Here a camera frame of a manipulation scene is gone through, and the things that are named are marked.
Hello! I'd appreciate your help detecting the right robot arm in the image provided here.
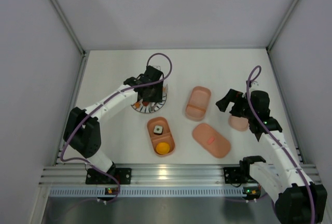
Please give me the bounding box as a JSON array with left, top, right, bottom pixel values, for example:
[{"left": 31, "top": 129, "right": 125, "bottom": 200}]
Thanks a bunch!
[{"left": 216, "top": 89, "right": 327, "bottom": 223}]

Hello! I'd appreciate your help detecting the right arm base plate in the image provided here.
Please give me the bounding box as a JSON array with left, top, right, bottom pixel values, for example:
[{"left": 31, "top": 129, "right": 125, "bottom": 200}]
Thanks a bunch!
[{"left": 223, "top": 166, "right": 258, "bottom": 184}]

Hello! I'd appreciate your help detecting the sushi roll piece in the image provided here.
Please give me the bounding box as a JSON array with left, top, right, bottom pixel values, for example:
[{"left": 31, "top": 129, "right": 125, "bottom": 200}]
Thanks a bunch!
[{"left": 153, "top": 125, "right": 163, "bottom": 135}]

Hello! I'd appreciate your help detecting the pink divided lunch box tray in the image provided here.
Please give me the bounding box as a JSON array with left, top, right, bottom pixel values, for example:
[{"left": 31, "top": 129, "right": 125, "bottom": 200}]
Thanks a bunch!
[{"left": 185, "top": 86, "right": 211, "bottom": 121}]

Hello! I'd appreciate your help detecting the blue striped white plate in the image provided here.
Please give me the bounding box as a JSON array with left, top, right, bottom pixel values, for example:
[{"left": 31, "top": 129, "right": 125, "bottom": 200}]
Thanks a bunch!
[{"left": 131, "top": 90, "right": 168, "bottom": 114}]

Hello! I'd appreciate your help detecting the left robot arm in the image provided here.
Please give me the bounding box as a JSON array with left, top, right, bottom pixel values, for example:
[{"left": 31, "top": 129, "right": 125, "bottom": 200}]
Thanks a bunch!
[{"left": 60, "top": 65, "right": 164, "bottom": 175}]

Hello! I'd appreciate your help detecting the pink lunch box lid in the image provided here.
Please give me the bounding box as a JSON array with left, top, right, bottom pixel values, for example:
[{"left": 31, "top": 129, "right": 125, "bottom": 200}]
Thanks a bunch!
[{"left": 192, "top": 123, "right": 231, "bottom": 159}]

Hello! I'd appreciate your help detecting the light pink inner lid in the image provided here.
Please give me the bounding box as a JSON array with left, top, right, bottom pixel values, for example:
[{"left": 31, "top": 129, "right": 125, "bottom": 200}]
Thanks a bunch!
[{"left": 228, "top": 115, "right": 249, "bottom": 132}]

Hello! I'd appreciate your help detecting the left aluminium frame post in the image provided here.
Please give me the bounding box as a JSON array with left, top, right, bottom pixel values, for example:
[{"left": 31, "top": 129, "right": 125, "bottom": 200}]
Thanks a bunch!
[{"left": 35, "top": 0, "right": 86, "bottom": 56}]

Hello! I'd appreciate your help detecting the orange round dumpling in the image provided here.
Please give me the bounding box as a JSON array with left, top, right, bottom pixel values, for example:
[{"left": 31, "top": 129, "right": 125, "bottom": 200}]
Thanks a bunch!
[{"left": 156, "top": 142, "right": 171, "bottom": 155}]

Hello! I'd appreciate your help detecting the aluminium mounting rail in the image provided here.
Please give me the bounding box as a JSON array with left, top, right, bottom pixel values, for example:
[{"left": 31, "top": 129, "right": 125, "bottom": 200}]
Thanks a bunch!
[{"left": 38, "top": 163, "right": 322, "bottom": 186}]

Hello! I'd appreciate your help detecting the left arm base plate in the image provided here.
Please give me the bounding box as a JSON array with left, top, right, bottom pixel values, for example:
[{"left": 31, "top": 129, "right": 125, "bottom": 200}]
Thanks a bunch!
[{"left": 85, "top": 168, "right": 132, "bottom": 185}]

